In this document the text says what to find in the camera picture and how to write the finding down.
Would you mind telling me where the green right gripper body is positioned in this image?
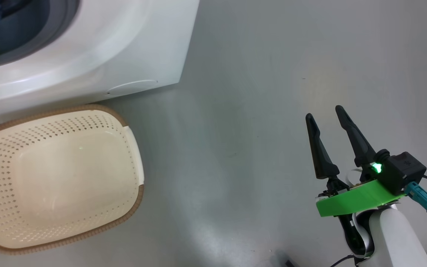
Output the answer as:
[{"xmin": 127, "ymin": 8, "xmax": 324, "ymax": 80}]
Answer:
[{"xmin": 316, "ymin": 163, "xmax": 409, "ymax": 218}]

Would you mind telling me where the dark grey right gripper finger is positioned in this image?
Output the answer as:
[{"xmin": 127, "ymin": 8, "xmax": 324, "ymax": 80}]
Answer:
[
  {"xmin": 335, "ymin": 105, "xmax": 377, "ymax": 168},
  {"xmin": 305, "ymin": 113, "xmax": 340, "ymax": 180}
]

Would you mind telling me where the cream perforated laundry basket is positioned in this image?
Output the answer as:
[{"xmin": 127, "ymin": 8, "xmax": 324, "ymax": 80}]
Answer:
[{"xmin": 0, "ymin": 105, "xmax": 145, "ymax": 256}]

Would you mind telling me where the teal right camera connector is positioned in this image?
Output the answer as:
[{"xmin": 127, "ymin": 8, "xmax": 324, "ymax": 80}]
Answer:
[{"xmin": 404, "ymin": 181, "xmax": 427, "ymax": 220}]

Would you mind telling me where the white front-load washing machine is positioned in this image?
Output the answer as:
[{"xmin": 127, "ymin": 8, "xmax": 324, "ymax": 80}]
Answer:
[{"xmin": 0, "ymin": 0, "xmax": 201, "ymax": 130}]

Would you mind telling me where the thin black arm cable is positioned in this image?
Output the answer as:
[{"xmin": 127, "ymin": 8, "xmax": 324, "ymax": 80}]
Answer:
[{"xmin": 330, "ymin": 254, "xmax": 363, "ymax": 267}]

